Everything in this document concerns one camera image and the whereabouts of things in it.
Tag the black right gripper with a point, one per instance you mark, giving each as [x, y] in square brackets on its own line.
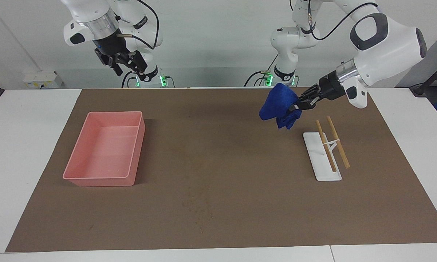
[111, 47]

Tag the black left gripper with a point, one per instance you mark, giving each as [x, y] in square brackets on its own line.
[331, 86]

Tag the blue towel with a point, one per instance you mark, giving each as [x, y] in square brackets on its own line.
[276, 103]

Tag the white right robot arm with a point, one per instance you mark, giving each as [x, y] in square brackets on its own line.
[94, 11]

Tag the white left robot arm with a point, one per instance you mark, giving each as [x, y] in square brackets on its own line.
[386, 47]

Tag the white towel rack base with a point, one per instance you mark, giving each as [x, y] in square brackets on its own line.
[322, 167]

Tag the wooden rack rod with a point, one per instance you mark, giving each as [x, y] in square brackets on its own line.
[329, 156]
[338, 142]

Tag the pink plastic bin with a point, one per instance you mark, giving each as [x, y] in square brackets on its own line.
[105, 149]

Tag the brown table mat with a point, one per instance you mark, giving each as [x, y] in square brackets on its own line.
[222, 163]

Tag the black stand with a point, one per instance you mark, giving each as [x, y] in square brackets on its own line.
[431, 78]

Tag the white wall socket box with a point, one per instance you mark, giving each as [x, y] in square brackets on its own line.
[43, 79]

